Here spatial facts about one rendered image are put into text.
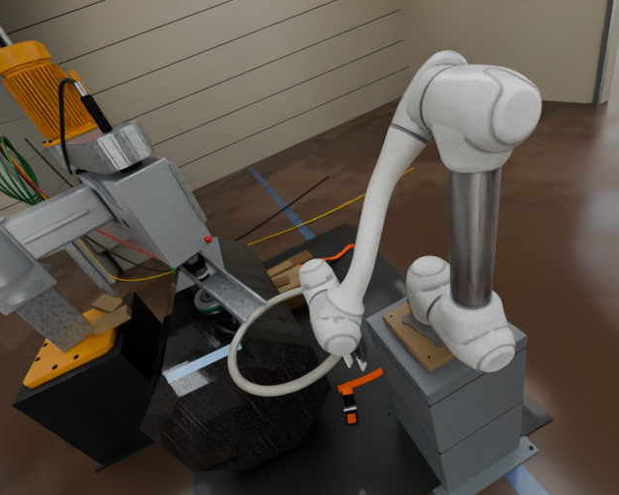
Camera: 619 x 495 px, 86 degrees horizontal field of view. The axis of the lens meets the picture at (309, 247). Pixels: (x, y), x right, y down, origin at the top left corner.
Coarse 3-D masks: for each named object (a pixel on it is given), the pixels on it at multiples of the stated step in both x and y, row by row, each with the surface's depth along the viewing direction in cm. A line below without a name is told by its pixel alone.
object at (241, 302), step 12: (216, 264) 155; (192, 276) 151; (216, 276) 155; (228, 276) 150; (204, 288) 146; (216, 288) 150; (228, 288) 150; (240, 288) 148; (216, 300) 143; (228, 300) 145; (240, 300) 144; (252, 300) 143; (240, 312) 139; (252, 312) 139
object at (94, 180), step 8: (80, 176) 174; (88, 176) 162; (96, 176) 162; (104, 176) 162; (88, 184) 169; (96, 184) 159; (104, 192) 159; (104, 200) 166; (112, 200) 157; (112, 208) 164; (120, 208) 151; (120, 216) 162; (120, 224) 181; (128, 224) 160; (128, 232) 177; (136, 232) 158
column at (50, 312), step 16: (32, 304) 173; (48, 304) 178; (64, 304) 183; (32, 320) 174; (48, 320) 179; (64, 320) 184; (80, 320) 190; (48, 336) 180; (64, 336) 186; (80, 336) 191; (64, 352) 187
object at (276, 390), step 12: (300, 288) 137; (276, 300) 138; (240, 336) 128; (228, 360) 118; (324, 360) 101; (336, 360) 101; (312, 372) 99; (324, 372) 99; (240, 384) 106; (252, 384) 104; (288, 384) 99; (300, 384) 98
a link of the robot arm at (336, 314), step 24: (384, 144) 79; (408, 144) 76; (384, 168) 79; (384, 192) 80; (384, 216) 80; (360, 240) 78; (360, 264) 76; (336, 288) 80; (360, 288) 76; (312, 312) 82; (336, 312) 76; (360, 312) 77; (336, 336) 73; (360, 336) 77
